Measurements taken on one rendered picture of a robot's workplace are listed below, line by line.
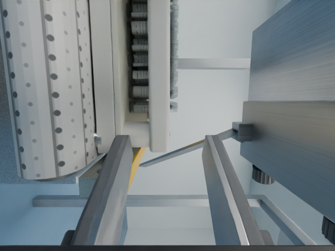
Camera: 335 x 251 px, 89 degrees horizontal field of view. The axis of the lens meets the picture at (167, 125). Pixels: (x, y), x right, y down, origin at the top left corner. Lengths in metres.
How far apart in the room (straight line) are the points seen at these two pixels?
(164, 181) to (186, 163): 0.67
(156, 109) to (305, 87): 0.44
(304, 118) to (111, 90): 0.19
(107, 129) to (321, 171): 0.20
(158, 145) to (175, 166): 3.77
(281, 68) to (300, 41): 0.08
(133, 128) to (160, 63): 0.07
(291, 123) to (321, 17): 0.36
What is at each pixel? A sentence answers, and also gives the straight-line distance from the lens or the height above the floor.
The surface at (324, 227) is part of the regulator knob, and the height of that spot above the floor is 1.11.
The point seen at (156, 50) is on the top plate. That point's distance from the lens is 0.17.
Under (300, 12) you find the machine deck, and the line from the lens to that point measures 0.62.
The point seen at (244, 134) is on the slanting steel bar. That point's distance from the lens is 0.31.
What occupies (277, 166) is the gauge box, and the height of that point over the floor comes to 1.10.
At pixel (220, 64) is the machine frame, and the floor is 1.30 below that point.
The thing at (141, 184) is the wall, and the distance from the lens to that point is 4.20.
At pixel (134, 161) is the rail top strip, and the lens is 0.17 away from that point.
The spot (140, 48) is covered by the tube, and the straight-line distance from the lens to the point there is 0.21.
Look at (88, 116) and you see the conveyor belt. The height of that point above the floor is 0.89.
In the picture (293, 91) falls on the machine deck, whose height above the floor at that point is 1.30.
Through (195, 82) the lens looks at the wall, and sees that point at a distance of 3.51.
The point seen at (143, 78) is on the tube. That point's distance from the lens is 0.20.
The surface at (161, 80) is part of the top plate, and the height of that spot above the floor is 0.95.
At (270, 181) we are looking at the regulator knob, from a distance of 0.32.
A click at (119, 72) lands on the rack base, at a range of 0.17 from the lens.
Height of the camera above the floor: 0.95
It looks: level
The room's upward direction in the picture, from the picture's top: 90 degrees clockwise
